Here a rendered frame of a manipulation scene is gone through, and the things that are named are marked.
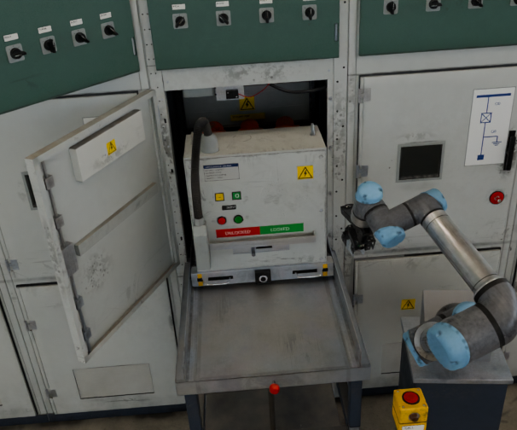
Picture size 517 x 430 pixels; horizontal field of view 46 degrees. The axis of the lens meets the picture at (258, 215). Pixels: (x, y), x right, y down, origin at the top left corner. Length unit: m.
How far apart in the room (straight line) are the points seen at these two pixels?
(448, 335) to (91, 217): 1.15
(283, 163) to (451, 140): 0.67
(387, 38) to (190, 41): 0.67
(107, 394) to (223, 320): 0.98
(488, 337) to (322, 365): 0.64
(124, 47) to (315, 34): 0.64
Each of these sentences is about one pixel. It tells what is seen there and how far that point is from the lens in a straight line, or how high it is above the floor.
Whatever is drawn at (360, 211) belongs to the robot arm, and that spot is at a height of 1.35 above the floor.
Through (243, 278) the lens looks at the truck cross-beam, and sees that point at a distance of 2.32.
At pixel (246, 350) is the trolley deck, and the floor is 0.85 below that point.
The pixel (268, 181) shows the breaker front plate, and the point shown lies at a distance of 2.13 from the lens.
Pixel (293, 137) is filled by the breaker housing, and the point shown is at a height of 1.39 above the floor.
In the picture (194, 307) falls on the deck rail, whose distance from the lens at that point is 2.26.
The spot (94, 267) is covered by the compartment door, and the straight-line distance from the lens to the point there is 2.10.
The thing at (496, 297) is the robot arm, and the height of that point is 1.30.
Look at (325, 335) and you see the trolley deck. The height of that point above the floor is 0.85.
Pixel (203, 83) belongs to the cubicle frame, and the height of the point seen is 1.59.
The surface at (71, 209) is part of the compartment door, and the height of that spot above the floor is 1.35.
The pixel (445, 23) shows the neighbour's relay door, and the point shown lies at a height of 1.74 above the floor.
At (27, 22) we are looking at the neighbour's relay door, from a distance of 1.94.
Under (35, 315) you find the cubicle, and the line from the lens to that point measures 2.76.
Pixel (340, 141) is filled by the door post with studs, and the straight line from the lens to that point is 2.31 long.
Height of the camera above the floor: 2.23
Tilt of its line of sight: 30 degrees down
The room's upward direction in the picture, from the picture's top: 4 degrees counter-clockwise
